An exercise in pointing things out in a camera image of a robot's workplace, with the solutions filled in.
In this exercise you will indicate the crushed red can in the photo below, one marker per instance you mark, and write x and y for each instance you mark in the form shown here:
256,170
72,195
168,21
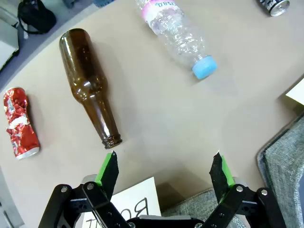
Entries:
20,118

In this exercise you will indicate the white plastic basket rear sign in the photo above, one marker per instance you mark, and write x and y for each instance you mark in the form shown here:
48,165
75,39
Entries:
298,93

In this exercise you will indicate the brown glass bottle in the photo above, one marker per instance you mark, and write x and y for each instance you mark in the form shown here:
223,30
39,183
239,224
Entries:
85,78

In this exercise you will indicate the small pink-label plastic bottle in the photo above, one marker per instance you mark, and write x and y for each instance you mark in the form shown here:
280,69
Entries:
180,40

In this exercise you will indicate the white bottle basket rear sign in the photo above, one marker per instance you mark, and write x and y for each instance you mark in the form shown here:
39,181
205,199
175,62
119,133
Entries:
142,190

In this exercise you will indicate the black bag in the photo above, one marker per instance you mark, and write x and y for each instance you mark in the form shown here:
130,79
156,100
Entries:
38,16

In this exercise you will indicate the grey fabric bottle basket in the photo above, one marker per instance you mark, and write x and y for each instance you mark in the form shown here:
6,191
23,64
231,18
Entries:
190,204

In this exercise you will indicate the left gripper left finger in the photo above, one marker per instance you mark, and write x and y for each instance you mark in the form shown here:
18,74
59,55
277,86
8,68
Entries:
108,171

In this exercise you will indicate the black silver drink can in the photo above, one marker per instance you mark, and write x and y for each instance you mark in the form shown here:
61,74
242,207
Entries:
273,6

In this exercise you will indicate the grey fabric plastic basket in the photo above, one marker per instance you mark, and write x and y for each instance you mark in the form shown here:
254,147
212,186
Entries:
287,166

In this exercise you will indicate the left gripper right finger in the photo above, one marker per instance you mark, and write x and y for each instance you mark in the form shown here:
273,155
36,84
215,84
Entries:
219,173

